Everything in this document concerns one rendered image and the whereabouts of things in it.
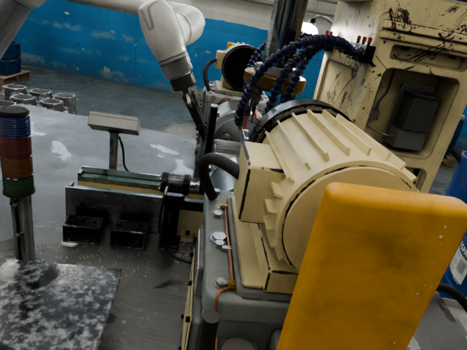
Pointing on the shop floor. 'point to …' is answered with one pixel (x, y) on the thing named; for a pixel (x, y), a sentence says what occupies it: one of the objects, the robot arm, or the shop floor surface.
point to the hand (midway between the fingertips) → (206, 135)
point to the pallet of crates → (11, 72)
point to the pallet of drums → (452, 145)
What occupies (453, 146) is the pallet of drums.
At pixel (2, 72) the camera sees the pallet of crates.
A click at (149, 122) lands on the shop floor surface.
